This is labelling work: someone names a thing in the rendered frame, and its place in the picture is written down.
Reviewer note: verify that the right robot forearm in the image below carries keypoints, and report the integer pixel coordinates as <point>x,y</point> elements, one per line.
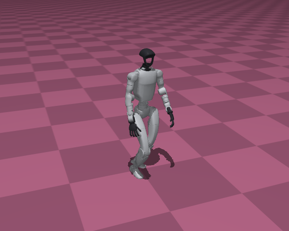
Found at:
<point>129,105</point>

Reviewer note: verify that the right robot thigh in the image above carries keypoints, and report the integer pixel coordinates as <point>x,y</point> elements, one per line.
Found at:
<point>143,140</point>

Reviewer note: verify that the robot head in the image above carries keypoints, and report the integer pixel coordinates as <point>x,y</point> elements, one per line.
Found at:
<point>147,53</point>

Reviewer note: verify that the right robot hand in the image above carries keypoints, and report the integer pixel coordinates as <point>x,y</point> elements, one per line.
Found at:
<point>133,127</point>

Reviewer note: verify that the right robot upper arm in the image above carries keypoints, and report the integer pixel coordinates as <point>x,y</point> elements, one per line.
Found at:
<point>131,78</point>

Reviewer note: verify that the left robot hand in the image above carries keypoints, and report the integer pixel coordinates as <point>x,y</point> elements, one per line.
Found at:
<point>170,112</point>

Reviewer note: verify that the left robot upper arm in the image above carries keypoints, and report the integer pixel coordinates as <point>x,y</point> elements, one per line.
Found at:
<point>160,82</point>

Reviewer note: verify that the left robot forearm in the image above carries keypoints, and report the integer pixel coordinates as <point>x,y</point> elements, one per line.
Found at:
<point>166,101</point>

